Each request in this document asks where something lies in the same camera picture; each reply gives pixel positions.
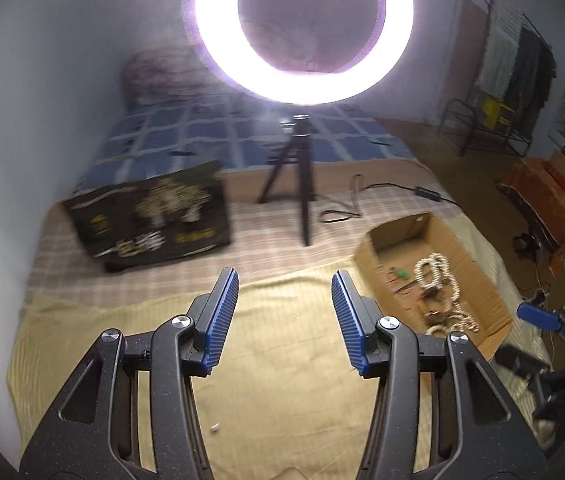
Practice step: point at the beige plaid bed sheet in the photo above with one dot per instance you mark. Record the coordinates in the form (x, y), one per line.
(112, 280)

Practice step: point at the black printed box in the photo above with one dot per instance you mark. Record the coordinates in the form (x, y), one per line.
(152, 220)

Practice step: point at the patterned pillow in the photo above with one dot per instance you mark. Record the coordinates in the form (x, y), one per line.
(157, 75)

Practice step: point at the blue checked blanket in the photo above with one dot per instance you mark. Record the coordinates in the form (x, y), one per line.
(187, 135)

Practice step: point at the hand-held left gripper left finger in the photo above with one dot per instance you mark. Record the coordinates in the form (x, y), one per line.
(222, 320)

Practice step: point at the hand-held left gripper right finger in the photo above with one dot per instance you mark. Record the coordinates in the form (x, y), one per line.
(350, 325)

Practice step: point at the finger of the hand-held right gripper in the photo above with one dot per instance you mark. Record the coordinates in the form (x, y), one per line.
(519, 357)
(537, 312)

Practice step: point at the black hanging garment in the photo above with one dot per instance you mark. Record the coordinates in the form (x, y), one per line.
(544, 80)

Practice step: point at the cardboard box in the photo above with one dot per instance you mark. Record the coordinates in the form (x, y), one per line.
(397, 240)

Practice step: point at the black clothes rack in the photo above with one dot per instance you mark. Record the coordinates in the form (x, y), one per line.
(462, 125)

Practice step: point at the white striped towel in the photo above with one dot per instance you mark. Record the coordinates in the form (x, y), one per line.
(499, 55)

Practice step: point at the yellow striped cloth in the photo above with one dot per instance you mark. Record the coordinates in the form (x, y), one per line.
(272, 410)

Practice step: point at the silver bangle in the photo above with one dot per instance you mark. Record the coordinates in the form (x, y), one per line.
(437, 331)

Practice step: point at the dark green hanging garment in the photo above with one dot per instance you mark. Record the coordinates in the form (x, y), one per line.
(524, 70)

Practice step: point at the black tripod stand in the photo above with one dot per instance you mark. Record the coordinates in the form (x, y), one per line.
(298, 160)

